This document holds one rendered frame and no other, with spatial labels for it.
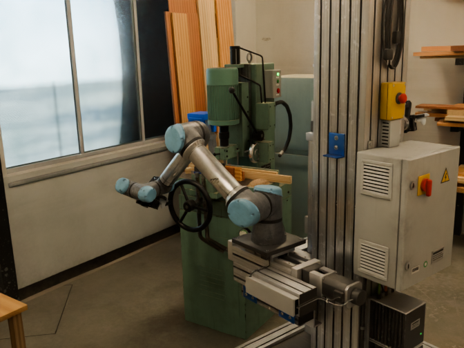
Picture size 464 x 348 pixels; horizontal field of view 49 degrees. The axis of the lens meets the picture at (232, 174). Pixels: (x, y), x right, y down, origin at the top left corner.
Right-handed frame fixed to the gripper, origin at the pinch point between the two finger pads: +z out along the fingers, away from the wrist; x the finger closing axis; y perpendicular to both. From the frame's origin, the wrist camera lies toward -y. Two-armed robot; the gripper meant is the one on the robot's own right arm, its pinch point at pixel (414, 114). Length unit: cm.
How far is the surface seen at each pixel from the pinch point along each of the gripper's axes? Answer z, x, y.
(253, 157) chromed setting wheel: -41, -79, 13
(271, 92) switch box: -22, -73, -22
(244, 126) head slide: -40, -83, -5
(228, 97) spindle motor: -55, -80, -22
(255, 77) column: -32, -77, -31
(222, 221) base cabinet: -66, -87, 44
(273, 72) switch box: -22, -70, -33
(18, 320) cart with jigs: -170, -123, 61
